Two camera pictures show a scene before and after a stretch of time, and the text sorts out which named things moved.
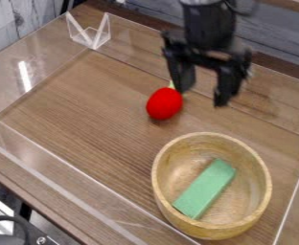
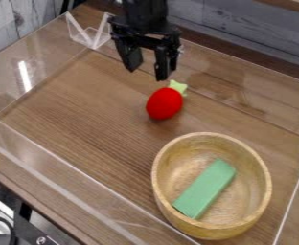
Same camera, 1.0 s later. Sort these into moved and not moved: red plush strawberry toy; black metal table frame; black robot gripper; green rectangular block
Moved: black robot gripper
Not moved: red plush strawberry toy; green rectangular block; black metal table frame
